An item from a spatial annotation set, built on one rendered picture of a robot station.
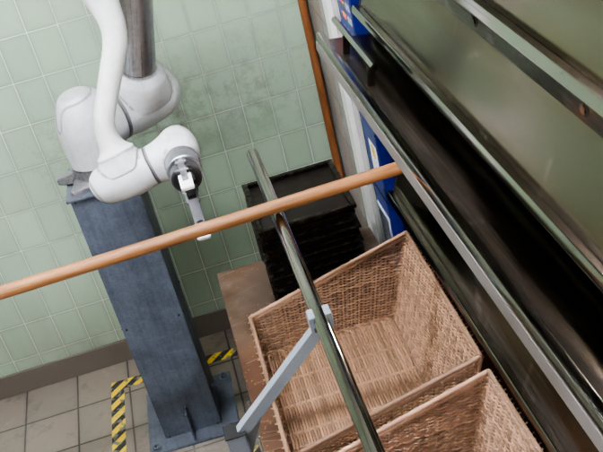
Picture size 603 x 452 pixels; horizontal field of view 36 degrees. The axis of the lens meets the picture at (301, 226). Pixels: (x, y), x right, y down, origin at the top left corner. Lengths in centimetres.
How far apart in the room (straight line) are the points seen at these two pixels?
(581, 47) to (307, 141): 228
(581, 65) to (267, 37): 213
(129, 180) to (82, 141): 39
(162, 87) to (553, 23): 171
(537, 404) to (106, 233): 150
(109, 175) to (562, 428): 125
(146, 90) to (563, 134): 161
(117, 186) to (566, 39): 143
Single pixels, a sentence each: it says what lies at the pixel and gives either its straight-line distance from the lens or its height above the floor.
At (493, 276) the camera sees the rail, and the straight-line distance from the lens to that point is 133.
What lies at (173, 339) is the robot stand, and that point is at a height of 41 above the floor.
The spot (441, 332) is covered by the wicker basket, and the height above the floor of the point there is 76.
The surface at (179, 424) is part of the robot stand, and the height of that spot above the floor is 5.
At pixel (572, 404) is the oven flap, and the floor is 140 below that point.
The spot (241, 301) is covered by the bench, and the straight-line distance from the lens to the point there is 284.
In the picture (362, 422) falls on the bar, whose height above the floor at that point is 117.
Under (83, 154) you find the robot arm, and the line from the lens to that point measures 274.
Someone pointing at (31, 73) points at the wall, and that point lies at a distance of 318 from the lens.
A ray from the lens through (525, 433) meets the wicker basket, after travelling 191.
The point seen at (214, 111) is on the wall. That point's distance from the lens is 327.
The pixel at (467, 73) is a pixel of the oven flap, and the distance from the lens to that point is 167.
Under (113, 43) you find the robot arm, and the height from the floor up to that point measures 149.
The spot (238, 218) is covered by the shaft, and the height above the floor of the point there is 120.
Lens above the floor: 223
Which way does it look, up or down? 32 degrees down
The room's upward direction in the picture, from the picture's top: 14 degrees counter-clockwise
